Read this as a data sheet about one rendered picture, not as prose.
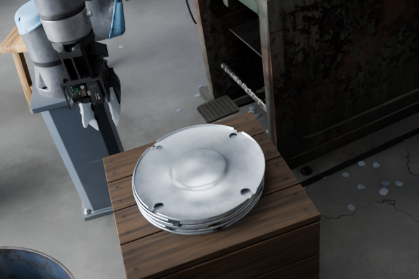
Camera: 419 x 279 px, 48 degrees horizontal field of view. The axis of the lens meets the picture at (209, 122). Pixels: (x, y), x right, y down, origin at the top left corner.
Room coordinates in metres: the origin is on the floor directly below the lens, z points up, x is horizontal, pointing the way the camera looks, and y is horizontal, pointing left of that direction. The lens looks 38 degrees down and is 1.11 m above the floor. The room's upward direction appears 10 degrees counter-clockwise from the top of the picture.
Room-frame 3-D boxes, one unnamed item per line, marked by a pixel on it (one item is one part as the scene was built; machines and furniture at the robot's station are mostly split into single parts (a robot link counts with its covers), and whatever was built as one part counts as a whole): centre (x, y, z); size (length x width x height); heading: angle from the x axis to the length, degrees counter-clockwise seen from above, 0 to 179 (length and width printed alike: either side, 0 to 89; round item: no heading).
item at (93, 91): (0.72, 0.20, 0.71); 0.09 x 0.08 x 0.12; 1
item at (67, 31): (0.73, 0.20, 0.79); 0.08 x 0.08 x 0.05
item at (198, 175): (0.74, 0.04, 0.40); 0.29 x 0.29 x 0.01
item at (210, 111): (1.33, -0.26, 0.14); 0.59 x 0.10 x 0.05; 108
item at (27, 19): (1.12, 0.36, 0.62); 0.13 x 0.12 x 0.14; 95
